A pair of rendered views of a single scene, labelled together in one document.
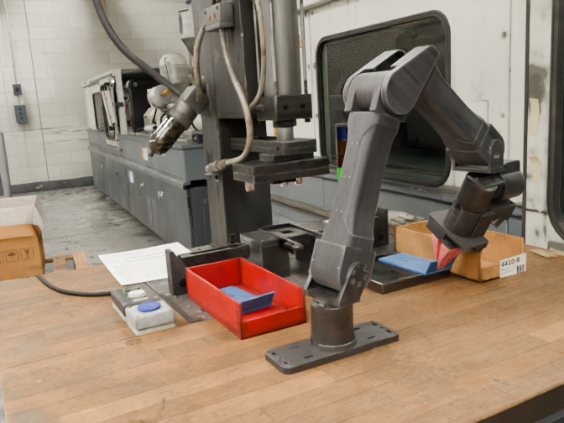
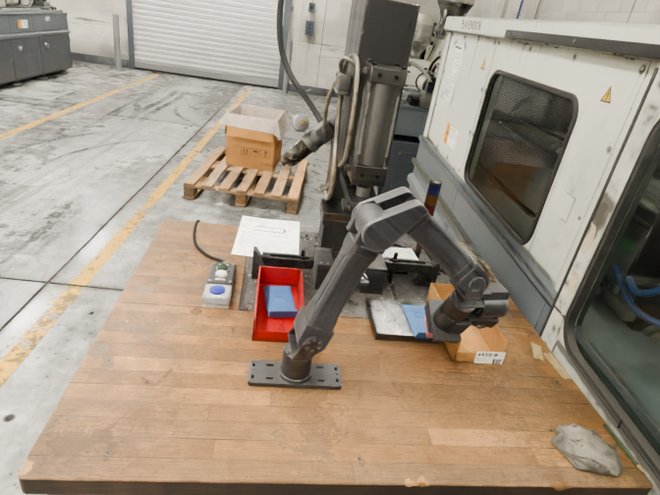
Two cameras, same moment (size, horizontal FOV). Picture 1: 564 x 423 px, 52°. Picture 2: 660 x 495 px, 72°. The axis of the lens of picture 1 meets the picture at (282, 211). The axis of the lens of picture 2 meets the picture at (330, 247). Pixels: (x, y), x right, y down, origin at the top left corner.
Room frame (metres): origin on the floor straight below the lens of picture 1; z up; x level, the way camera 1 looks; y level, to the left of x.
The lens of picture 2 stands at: (0.10, -0.34, 1.60)
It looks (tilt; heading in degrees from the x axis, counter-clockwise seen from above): 27 degrees down; 19
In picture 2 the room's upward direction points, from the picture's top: 9 degrees clockwise
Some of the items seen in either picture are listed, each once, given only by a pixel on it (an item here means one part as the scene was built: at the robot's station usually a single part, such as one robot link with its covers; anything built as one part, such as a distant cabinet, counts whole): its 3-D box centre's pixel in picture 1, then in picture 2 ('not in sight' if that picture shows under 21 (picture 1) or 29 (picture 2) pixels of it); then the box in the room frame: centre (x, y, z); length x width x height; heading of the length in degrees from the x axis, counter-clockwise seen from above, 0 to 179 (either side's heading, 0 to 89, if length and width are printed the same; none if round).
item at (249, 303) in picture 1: (236, 294); (280, 298); (1.02, 0.09, 0.92); 0.15 x 0.07 x 0.03; 35
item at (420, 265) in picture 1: (415, 258); (422, 318); (1.13, -0.27, 0.93); 0.15 x 0.07 x 0.03; 30
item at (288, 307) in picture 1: (241, 293); (279, 302); (0.99, 0.08, 0.93); 0.25 x 0.12 x 0.06; 28
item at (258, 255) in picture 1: (292, 251); (348, 272); (1.23, -0.02, 0.94); 0.20 x 0.10 x 0.07; 118
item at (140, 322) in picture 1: (150, 324); (217, 300); (0.94, 0.24, 0.90); 0.07 x 0.07 x 0.06; 28
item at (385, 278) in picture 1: (390, 270); (401, 319); (1.13, -0.21, 0.91); 0.17 x 0.16 x 0.02; 118
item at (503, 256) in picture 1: (456, 249); (464, 321); (1.19, -0.37, 0.93); 0.25 x 0.13 x 0.08; 28
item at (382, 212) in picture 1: (373, 227); (426, 271); (1.38, -0.22, 0.95); 0.06 x 0.03 x 0.09; 118
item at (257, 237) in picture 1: (290, 232); (350, 259); (1.23, -0.02, 0.98); 0.20 x 0.10 x 0.01; 118
